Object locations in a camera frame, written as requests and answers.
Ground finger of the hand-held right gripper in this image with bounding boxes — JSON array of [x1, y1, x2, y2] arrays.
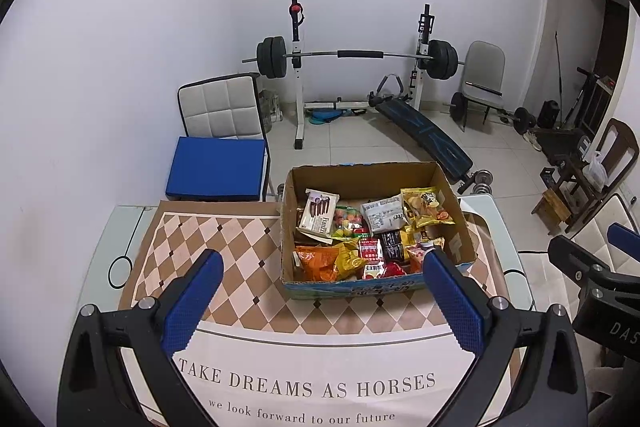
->
[[547, 236, 621, 295], [606, 223, 640, 253]]

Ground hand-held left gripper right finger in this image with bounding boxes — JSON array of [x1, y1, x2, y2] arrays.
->
[[422, 248, 588, 427]]

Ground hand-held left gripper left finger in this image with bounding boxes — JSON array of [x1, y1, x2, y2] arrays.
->
[[56, 249, 225, 427]]

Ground pink yellow snack packet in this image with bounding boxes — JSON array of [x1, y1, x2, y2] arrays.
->
[[406, 244, 436, 275]]

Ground yellow clear-wrapped snack packet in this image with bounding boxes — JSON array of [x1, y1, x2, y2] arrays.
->
[[400, 224, 446, 253]]

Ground black snack packet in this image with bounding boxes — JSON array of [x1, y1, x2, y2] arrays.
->
[[379, 229, 405, 263]]

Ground red snack packet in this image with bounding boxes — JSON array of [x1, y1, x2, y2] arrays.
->
[[357, 237, 386, 280]]

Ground yellow chips packet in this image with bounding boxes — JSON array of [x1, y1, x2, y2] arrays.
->
[[400, 187, 456, 228]]

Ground small yellow snack packet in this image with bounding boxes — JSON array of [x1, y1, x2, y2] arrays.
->
[[332, 243, 368, 280]]

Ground white snack packet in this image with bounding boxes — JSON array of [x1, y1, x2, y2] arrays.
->
[[360, 195, 406, 235]]

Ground orange snack packet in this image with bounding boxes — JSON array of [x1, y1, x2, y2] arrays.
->
[[294, 246, 341, 283]]

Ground colourful candy packet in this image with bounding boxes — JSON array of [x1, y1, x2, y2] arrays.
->
[[330, 205, 365, 242]]

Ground white chocolate biscuit box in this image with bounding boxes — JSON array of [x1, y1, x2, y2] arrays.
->
[[297, 189, 340, 244]]

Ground brown cardboard box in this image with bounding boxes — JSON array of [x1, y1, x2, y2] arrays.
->
[[279, 161, 480, 300]]

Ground white quilted chair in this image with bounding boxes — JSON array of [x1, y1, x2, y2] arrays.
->
[[177, 74, 273, 200], [570, 194, 640, 268]]

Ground small wooden stool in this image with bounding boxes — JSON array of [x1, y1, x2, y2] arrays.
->
[[532, 189, 571, 235]]

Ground white plastic bag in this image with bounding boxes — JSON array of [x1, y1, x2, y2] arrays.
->
[[585, 151, 608, 188]]

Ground dark wooden chair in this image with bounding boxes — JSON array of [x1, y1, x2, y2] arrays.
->
[[542, 117, 640, 235]]

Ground chrome dumbbells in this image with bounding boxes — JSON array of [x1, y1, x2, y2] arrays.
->
[[467, 169, 496, 195]]

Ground blue cushion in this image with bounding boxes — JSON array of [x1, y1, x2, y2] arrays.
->
[[165, 136, 267, 202]]

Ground checkered printed tablecloth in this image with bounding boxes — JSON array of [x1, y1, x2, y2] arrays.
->
[[117, 201, 523, 427]]

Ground black speaker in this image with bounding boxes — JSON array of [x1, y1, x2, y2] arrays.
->
[[537, 99, 561, 130]]

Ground black kick scooter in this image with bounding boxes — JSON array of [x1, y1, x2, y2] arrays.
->
[[560, 67, 601, 130]]

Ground thin black pole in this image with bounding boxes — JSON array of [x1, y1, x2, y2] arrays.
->
[[554, 32, 566, 128]]

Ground black sit-up bench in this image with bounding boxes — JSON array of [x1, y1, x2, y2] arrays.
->
[[367, 74, 475, 188]]

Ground black disc dumbbell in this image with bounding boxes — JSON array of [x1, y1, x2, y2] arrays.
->
[[449, 91, 537, 130]]

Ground dark wooden door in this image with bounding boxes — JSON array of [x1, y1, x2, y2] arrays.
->
[[582, 0, 631, 142]]

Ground short metal bar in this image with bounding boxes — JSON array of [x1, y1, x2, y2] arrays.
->
[[462, 81, 502, 96]]

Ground clear plastic jar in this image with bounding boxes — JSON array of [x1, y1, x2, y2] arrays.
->
[[260, 89, 283, 125]]

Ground grey chair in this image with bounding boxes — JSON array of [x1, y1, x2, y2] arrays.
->
[[459, 40, 507, 130]]

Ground white barbell rack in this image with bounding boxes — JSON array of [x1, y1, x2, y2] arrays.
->
[[287, 0, 436, 151]]

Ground blue twist disc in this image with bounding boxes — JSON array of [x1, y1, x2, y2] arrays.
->
[[307, 109, 368, 125]]

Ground black barbell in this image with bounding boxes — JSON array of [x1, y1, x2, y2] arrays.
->
[[242, 36, 466, 82]]

